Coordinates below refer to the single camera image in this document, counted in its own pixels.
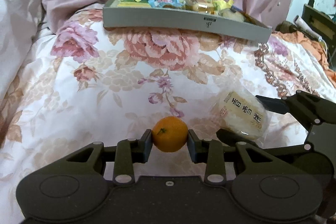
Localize rice cracker packet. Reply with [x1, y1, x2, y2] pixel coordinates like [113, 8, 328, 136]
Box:
[215, 88, 269, 140]

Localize orange tangerine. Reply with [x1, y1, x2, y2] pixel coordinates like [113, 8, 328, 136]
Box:
[151, 116, 189, 153]

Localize green cookie packet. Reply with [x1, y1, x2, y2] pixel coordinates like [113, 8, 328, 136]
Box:
[219, 8, 245, 22]

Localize sandwich bread packet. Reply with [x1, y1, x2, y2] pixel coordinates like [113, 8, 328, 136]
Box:
[185, 0, 217, 15]

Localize blue cartoon snack packet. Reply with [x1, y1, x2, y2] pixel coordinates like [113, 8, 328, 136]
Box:
[148, 0, 185, 9]

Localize orange cloth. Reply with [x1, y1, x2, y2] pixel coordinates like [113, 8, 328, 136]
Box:
[274, 31, 336, 87]

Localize floral quilt bedspread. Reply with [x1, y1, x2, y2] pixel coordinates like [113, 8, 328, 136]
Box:
[1, 5, 335, 223]

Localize rolled white paper tube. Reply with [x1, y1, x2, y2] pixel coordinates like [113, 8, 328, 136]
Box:
[293, 15, 322, 41]

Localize dark wooden cabinet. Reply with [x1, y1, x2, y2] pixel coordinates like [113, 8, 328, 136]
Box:
[302, 0, 336, 44]

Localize grey shallow snack box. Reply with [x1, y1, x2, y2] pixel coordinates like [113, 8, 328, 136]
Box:
[102, 0, 271, 43]

